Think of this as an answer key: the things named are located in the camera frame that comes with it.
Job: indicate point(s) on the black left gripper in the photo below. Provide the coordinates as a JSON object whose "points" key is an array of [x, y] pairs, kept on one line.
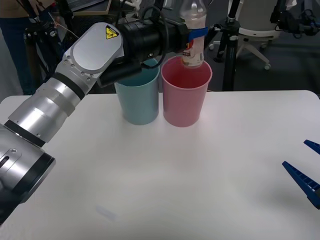
{"points": [[178, 37]]}

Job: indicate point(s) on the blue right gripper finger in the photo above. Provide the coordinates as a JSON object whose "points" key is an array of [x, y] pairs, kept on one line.
{"points": [[303, 180], [313, 145]]}

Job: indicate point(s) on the clear bottle with red cap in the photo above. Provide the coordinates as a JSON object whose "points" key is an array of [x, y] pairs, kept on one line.
{"points": [[193, 15]]}

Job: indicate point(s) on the silver and black left arm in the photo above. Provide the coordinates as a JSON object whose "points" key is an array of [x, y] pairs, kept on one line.
{"points": [[92, 47]]}

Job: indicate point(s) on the black background robot arm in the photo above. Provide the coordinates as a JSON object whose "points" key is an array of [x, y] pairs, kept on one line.
{"points": [[291, 23]]}

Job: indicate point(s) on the white office chair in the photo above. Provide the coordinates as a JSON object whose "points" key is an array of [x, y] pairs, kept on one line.
{"points": [[135, 3], [257, 31]]}

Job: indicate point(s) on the pink plastic bin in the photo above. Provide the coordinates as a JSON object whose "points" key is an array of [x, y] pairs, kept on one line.
{"points": [[185, 105]]}

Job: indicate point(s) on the pale blue plastic bin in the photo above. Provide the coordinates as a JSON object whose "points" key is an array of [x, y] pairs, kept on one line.
{"points": [[140, 102]]}

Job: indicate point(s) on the dark desk with wooden edge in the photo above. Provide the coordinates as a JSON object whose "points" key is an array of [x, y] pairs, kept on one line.
{"points": [[100, 10]]}

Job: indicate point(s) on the person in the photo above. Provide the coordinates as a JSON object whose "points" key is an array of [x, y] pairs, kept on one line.
{"points": [[15, 50]]}

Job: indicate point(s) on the black camera tripod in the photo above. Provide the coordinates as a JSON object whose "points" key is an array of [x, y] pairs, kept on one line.
{"points": [[41, 32], [229, 50]]}

